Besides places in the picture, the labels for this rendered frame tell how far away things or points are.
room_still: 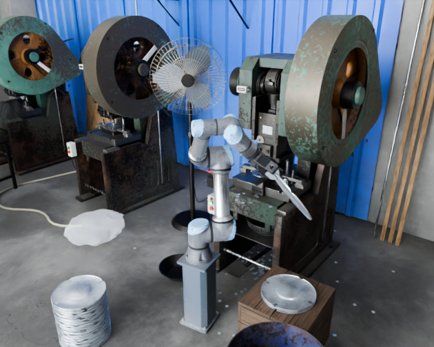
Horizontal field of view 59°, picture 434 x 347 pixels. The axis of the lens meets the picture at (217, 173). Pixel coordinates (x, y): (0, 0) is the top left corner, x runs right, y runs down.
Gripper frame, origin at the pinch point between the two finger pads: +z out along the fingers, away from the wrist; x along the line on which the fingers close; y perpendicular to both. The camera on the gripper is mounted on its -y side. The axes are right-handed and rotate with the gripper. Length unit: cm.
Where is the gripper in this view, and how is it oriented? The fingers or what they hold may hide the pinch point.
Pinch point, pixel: (277, 177)
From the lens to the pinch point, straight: 181.5
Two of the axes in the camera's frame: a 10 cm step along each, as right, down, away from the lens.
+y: -4.7, -3.4, 8.2
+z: 6.2, 5.3, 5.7
